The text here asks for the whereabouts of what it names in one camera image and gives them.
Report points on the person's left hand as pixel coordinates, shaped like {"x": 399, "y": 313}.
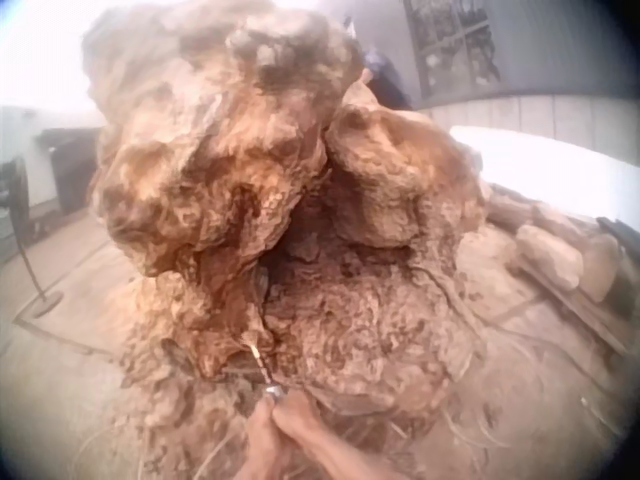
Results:
{"x": 257, "y": 445}

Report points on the person's right hand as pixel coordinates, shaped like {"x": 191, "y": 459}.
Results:
{"x": 305, "y": 430}

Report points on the person's left fingers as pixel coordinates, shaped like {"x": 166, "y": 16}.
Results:
{"x": 261, "y": 412}

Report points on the rough wood log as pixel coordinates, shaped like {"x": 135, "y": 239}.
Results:
{"x": 512, "y": 210}

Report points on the person's right fingers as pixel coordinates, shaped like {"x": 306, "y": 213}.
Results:
{"x": 290, "y": 407}

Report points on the large carved wood burl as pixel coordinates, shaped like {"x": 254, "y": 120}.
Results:
{"x": 240, "y": 165}

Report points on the tan wood chunk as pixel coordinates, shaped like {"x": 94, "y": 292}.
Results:
{"x": 602, "y": 267}

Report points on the metal-tipped carving tool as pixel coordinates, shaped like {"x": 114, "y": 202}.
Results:
{"x": 261, "y": 367}

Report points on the dark framed window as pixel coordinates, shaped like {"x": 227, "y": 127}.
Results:
{"x": 450, "y": 45}

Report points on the long wooden plank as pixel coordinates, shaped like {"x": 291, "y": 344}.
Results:
{"x": 580, "y": 312}

